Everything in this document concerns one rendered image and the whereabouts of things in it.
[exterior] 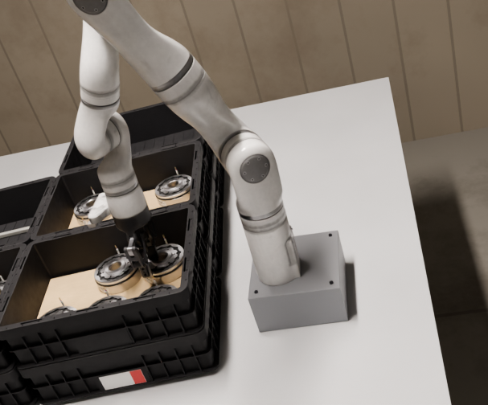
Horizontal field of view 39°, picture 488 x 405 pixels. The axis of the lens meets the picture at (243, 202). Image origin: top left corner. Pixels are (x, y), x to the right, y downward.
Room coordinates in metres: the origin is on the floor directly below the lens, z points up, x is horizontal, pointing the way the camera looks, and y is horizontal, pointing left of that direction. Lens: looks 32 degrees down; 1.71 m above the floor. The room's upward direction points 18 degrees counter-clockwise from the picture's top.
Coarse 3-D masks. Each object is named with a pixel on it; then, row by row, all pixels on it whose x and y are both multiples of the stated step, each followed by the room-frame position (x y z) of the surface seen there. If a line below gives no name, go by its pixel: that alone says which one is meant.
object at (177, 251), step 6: (162, 246) 1.30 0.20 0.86; (168, 246) 1.29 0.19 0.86; (174, 246) 1.28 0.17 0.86; (180, 246) 1.27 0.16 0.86; (174, 252) 1.26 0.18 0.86; (180, 252) 1.25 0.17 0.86; (174, 258) 1.24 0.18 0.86; (180, 258) 1.23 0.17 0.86; (150, 264) 1.24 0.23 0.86; (162, 264) 1.23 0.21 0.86; (168, 264) 1.22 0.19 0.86; (174, 264) 1.21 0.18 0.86; (156, 270) 1.22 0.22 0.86; (162, 270) 1.21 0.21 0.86; (168, 270) 1.20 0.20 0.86
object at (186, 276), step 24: (192, 216) 1.27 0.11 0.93; (48, 240) 1.36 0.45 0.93; (192, 240) 1.19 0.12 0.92; (24, 264) 1.29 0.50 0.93; (192, 264) 1.12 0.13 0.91; (0, 312) 1.15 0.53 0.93; (72, 312) 1.07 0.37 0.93; (96, 312) 1.05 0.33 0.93; (120, 312) 1.05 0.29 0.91; (0, 336) 1.09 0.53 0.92
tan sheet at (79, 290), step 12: (72, 276) 1.34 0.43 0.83; (84, 276) 1.32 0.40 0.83; (180, 276) 1.21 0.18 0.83; (48, 288) 1.32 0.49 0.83; (60, 288) 1.31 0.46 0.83; (72, 288) 1.29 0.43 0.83; (84, 288) 1.28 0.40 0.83; (96, 288) 1.26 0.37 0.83; (132, 288) 1.22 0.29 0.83; (144, 288) 1.21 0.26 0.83; (48, 300) 1.28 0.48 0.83; (72, 300) 1.25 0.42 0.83; (84, 300) 1.24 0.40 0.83; (96, 300) 1.22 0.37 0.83
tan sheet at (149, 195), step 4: (144, 192) 1.62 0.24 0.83; (148, 192) 1.61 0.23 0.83; (152, 192) 1.61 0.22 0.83; (148, 196) 1.59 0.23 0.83; (152, 196) 1.58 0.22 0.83; (148, 200) 1.57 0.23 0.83; (152, 200) 1.56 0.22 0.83; (156, 200) 1.56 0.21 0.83; (148, 204) 1.55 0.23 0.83; (152, 204) 1.54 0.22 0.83; (156, 204) 1.54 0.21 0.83; (152, 208) 1.52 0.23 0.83; (72, 216) 1.61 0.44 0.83; (112, 216) 1.55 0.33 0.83; (72, 220) 1.59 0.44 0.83; (76, 220) 1.59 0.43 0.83; (72, 224) 1.57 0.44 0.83; (76, 224) 1.57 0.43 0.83; (68, 228) 1.56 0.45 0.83
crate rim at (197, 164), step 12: (180, 144) 1.62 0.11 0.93; (192, 144) 1.60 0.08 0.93; (132, 156) 1.64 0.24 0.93; (144, 156) 1.63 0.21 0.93; (84, 168) 1.66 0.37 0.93; (96, 168) 1.65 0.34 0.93; (192, 168) 1.48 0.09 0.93; (192, 180) 1.42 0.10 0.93; (192, 192) 1.37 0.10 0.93; (48, 204) 1.53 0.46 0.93; (180, 204) 1.33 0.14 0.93; (192, 204) 1.33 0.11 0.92; (36, 228) 1.43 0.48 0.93; (72, 228) 1.38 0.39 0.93
